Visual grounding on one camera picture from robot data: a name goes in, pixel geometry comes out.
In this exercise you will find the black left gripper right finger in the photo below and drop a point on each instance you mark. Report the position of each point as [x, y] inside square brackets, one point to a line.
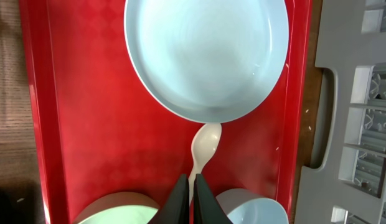
[207, 210]

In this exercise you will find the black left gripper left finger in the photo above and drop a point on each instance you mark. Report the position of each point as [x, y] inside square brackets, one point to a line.
[176, 208]

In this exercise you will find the blue plastic bowl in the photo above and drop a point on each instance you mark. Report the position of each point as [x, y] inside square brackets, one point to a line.
[244, 207]

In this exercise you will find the green plastic bowl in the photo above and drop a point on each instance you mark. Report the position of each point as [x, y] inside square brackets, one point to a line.
[120, 207]

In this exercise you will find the grey dishwasher rack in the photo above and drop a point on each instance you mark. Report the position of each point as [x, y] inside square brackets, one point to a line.
[346, 180]

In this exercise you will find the white plastic spoon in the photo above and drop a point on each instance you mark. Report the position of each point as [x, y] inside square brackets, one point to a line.
[203, 148]

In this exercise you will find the red plastic tray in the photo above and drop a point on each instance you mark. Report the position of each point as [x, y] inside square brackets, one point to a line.
[98, 131]

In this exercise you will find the light blue plate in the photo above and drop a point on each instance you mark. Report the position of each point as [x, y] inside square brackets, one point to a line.
[208, 61]

